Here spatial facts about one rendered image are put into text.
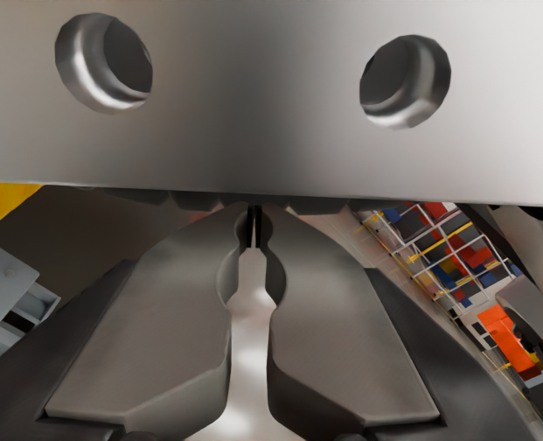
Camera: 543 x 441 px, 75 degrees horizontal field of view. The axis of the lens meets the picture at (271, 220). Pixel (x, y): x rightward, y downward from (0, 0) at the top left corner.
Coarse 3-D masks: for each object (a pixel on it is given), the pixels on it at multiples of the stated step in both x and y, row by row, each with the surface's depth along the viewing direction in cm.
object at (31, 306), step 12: (36, 288) 55; (24, 300) 55; (36, 300) 56; (48, 300) 57; (12, 312) 49; (24, 312) 51; (36, 312) 55; (48, 312) 54; (0, 324) 48; (12, 324) 48; (24, 324) 49; (36, 324) 52; (0, 336) 47; (12, 336) 48; (0, 348) 47
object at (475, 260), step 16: (416, 240) 584; (448, 240) 586; (448, 256) 528; (464, 256) 550; (496, 256) 611; (480, 272) 581; (512, 272) 592; (448, 288) 591; (480, 288) 584; (464, 304) 615; (480, 304) 613
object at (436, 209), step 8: (392, 208) 482; (424, 208) 517; (432, 208) 487; (440, 208) 489; (392, 216) 489; (400, 216) 491; (440, 216) 496; (400, 224) 498; (432, 224) 496; (392, 232) 498; (400, 232) 505; (408, 232) 508; (424, 232) 505; (400, 240) 526; (400, 248) 517
